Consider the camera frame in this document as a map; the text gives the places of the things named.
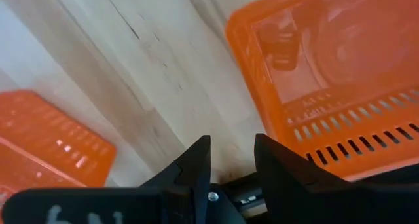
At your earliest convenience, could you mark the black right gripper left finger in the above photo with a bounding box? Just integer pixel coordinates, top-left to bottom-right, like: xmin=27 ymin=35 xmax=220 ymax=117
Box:
xmin=1 ymin=134 xmax=212 ymax=224

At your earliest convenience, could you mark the orange slotted plastic basket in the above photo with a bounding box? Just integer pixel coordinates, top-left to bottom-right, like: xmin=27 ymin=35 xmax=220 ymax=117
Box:
xmin=0 ymin=89 xmax=118 ymax=207
xmin=225 ymin=0 xmax=419 ymax=183

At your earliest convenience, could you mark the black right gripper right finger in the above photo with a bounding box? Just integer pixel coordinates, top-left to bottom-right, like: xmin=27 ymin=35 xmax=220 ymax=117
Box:
xmin=254 ymin=133 xmax=419 ymax=224

